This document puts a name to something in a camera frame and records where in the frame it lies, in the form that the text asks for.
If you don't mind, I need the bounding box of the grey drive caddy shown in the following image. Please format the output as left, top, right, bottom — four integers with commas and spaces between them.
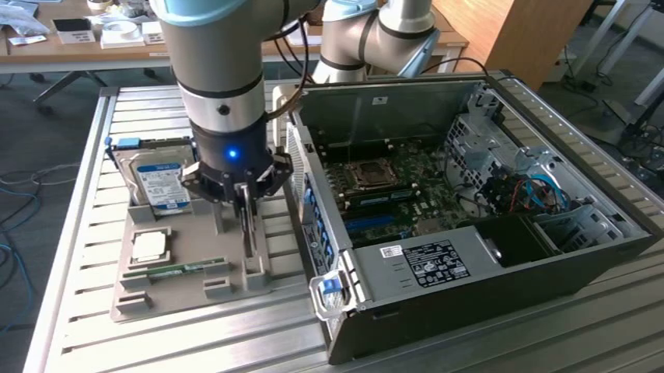
529, 204, 627, 254

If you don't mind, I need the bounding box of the red wire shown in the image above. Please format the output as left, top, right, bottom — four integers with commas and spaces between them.
505, 179, 527, 213

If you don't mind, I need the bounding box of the green motherboard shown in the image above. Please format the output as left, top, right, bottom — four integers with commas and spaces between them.
320, 138, 503, 249

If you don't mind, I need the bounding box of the white box black top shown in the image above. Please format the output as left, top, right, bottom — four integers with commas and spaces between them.
54, 18, 98, 45

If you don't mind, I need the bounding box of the green RAM stick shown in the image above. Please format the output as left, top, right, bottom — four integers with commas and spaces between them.
123, 258, 230, 279

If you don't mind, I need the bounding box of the grey parts rack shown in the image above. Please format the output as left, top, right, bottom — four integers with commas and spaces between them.
110, 196, 276, 326

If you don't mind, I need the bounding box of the flat white box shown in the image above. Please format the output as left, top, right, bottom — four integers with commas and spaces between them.
99, 33, 147, 50

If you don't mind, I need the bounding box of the grey power supply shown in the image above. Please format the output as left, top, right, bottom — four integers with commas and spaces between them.
340, 226, 508, 304

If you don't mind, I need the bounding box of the black graphics card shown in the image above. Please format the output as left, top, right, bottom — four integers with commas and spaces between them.
236, 201, 261, 274

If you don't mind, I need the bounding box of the white card red print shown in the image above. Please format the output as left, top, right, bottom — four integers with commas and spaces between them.
7, 34, 49, 47

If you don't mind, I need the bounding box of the white floor box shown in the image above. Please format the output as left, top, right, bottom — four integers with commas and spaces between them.
551, 45, 579, 83

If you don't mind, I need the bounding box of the white tape roll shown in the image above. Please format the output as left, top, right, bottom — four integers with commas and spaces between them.
103, 21, 142, 40

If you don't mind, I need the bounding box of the silver disk bay cage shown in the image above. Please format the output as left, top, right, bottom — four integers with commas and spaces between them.
444, 112, 570, 187

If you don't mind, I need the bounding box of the blue wire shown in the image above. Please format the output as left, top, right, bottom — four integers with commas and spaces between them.
520, 173, 572, 214

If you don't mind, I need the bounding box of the blue floor cable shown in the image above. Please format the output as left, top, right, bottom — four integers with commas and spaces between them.
0, 186, 42, 336

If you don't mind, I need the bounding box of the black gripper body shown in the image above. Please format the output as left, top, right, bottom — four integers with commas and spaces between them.
190, 120, 277, 203

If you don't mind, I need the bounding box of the CPU socket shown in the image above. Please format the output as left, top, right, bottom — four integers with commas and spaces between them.
348, 158, 401, 192

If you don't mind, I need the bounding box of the clear plastic bag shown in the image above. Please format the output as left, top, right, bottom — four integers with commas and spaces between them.
0, 3, 53, 37

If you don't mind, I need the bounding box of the white labelled box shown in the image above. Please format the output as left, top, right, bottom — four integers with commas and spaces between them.
141, 21, 166, 45

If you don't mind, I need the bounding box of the open black PC case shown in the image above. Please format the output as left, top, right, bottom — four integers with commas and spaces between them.
272, 75, 662, 366

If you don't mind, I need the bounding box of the silver CPU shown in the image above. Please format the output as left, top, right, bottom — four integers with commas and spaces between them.
129, 232, 169, 264

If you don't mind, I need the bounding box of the hard disk with blue caddy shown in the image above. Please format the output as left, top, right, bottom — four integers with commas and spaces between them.
103, 135, 202, 218

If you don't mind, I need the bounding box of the black castor frame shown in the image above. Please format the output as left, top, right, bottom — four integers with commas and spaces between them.
30, 68, 161, 116

